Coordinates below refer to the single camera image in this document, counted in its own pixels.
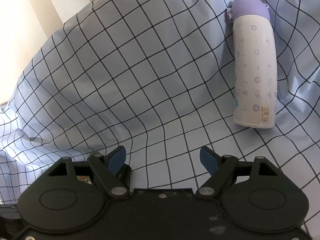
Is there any white purple water bottle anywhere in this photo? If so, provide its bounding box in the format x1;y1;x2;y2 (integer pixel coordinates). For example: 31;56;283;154
226;0;277;128

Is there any blue checkered sheet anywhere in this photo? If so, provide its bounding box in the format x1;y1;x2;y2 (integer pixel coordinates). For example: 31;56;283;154
0;0;320;203

